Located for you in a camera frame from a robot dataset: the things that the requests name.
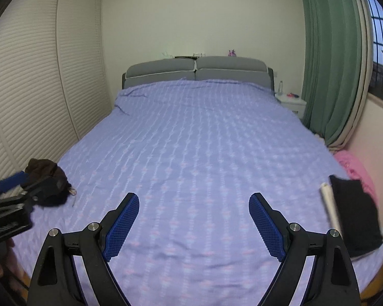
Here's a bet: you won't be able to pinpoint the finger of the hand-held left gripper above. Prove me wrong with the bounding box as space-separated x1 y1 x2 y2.
0 171 28 202
18 176 61 204

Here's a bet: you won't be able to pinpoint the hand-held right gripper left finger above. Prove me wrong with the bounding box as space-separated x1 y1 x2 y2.
28 193 140 306

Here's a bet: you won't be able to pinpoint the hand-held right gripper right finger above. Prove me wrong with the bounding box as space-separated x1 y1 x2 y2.
248 193 361 306

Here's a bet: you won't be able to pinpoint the brown fleece pants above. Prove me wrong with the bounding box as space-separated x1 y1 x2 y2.
25 159 67 186

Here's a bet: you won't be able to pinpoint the white folded garment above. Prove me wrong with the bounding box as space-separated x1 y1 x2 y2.
320 182 343 233

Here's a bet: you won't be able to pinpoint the white louvered wardrobe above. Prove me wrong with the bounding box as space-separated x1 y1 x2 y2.
0 0 112 192

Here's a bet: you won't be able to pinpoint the pink blanket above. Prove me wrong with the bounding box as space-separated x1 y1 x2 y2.
333 150 379 208

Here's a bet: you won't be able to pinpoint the purple patterned bed sheet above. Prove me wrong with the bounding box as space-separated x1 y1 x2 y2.
11 80 383 306

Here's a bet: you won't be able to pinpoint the white nightstand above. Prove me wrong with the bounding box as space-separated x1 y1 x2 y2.
274 93 307 117

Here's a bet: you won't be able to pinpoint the grey headboard cushion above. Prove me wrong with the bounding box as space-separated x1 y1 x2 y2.
127 59 197 87
195 56 269 83

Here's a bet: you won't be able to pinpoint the green curtain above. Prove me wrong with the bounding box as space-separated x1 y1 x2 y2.
297 0 363 147

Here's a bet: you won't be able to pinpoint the black folded garment with drawstring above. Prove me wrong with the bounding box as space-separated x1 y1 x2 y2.
35 178 78 208

